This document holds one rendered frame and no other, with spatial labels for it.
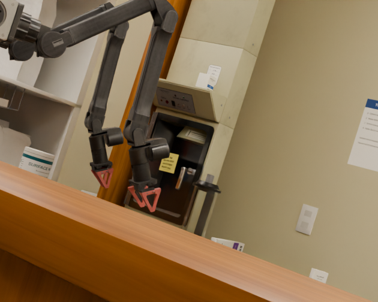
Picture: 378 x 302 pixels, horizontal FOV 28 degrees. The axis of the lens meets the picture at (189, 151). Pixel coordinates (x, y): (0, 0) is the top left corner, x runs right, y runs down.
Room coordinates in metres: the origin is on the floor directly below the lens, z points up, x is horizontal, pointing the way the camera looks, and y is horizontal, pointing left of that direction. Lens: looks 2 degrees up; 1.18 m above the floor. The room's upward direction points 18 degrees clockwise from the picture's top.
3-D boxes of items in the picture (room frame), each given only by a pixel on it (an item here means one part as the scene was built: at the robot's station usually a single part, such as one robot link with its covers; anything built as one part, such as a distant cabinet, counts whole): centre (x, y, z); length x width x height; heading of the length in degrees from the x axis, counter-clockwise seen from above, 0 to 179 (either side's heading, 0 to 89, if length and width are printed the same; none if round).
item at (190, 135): (2.96, 0.06, 1.19); 0.30 x 0.01 x 0.40; 53
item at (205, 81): (2.87, 0.02, 1.54); 0.05 x 0.05 x 0.06; 59
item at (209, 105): (2.92, 0.09, 1.46); 0.32 x 0.12 x 0.10; 54
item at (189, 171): (2.87, -0.01, 1.17); 0.05 x 0.03 x 0.10; 143
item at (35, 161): (3.21, 0.60, 1.02); 0.13 x 0.13 x 0.15
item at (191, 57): (3.06, -0.02, 1.33); 0.32 x 0.25 x 0.77; 54
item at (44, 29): (2.27, 0.51, 1.43); 0.10 x 0.05 x 0.09; 113
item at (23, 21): (2.23, 0.58, 1.45); 0.09 x 0.08 x 0.12; 23
